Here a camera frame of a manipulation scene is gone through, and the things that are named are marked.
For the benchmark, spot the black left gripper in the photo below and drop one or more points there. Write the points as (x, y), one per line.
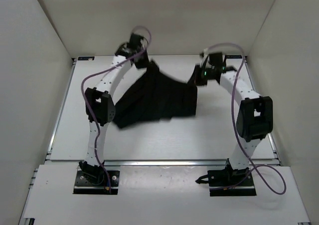
(143, 64)

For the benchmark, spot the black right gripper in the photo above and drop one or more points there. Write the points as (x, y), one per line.
(198, 81)

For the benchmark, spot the black pleated skirt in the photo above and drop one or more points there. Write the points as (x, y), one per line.
(155, 96)

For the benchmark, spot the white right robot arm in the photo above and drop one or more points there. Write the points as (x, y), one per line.
(252, 114)

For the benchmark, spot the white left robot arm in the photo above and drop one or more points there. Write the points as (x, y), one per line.
(100, 107)

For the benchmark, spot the blue label sticker right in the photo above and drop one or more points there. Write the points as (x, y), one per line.
(233, 57)

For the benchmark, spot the blue label sticker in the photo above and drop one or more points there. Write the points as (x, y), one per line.
(233, 57)
(85, 58)

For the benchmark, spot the blue label sticker left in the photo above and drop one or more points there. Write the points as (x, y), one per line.
(85, 58)

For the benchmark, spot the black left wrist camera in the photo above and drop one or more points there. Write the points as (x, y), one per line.
(131, 47)

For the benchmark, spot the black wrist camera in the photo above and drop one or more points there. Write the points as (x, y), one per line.
(131, 47)
(214, 59)

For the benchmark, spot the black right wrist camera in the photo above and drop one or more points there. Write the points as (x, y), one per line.
(214, 59)

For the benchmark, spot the aluminium table rail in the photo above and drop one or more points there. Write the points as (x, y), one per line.
(164, 163)

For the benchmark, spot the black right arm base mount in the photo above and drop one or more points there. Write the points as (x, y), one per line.
(221, 184)

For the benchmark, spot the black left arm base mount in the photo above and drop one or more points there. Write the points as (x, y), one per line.
(93, 180)

